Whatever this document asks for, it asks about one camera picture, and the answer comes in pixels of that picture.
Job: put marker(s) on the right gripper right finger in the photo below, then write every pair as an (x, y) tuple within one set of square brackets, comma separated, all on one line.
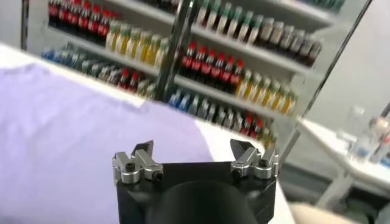
[(248, 158)]

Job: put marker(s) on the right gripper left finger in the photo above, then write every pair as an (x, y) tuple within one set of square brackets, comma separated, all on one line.
[(140, 159)]

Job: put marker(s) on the purple cat print t-shirt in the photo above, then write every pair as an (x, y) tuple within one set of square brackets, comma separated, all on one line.
[(76, 137)]

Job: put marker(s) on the small yellow tea bottle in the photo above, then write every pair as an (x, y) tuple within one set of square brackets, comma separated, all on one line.
[(150, 90), (265, 134), (142, 86)]

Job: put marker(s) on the small cola bottle red cap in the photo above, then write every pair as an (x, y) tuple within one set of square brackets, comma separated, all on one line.
[(133, 82), (257, 128), (123, 79), (247, 124)]

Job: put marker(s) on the small dark bottle white cap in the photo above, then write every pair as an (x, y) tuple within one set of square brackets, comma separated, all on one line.
[(230, 119), (85, 67), (104, 73), (94, 70), (113, 76), (221, 115), (239, 122), (211, 112)]

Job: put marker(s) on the large yellow tea bottle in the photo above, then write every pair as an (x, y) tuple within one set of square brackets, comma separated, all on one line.
[(143, 48), (112, 38), (133, 45), (291, 105), (244, 86), (122, 41), (262, 93), (153, 51), (162, 54), (272, 97), (281, 101), (253, 89)]

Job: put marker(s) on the small clear green bottle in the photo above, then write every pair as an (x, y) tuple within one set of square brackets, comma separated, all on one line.
[(66, 61), (75, 64), (202, 109), (193, 105)]

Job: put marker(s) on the small blue water bottle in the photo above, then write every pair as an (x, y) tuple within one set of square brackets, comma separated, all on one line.
[(47, 54), (184, 102), (56, 58), (175, 99)]

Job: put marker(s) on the white side table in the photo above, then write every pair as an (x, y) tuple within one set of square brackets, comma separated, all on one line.
[(335, 146)]

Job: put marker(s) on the glass beverage display cabinet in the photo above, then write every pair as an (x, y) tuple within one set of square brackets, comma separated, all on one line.
[(259, 56), (100, 50)]

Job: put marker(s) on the tall clear bottle white cap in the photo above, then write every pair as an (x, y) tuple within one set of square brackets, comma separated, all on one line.
[(355, 121)]

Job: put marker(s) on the dark drink bottle tan label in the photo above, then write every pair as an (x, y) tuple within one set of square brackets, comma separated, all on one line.
[(305, 46), (287, 38), (267, 30), (296, 42), (314, 51), (276, 34)]

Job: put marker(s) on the dark tea bottle green cap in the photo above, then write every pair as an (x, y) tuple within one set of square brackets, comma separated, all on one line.
[(234, 23), (223, 19), (244, 27), (202, 13), (213, 16), (255, 30)]

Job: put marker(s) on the clear water bottle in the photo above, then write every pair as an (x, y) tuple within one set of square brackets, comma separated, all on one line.
[(379, 137)]

